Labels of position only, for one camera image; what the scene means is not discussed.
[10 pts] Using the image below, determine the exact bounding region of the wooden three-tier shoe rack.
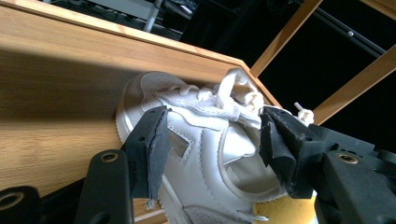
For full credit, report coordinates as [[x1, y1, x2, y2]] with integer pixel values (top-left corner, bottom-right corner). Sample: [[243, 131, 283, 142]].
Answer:
[[0, 0, 396, 224]]

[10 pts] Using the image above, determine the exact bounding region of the white metal stand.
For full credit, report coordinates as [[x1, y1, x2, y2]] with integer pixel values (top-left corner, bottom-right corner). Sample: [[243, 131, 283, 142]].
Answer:
[[86, 0, 164, 34]]

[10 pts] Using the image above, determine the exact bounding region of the black metal bar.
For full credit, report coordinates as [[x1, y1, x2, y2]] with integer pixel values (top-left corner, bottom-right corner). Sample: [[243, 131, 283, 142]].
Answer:
[[297, 0, 388, 58]]

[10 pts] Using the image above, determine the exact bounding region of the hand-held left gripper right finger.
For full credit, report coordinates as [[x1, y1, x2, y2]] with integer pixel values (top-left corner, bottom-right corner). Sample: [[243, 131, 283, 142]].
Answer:
[[258, 105, 327, 201]]

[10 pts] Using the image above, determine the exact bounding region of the beige sneaker with white laces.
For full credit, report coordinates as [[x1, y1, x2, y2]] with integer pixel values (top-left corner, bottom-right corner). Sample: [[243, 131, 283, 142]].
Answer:
[[115, 67, 316, 224]]

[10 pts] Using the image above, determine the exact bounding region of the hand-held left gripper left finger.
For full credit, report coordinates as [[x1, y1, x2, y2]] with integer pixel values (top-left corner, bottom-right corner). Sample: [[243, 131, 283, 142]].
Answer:
[[120, 105, 172, 202]]

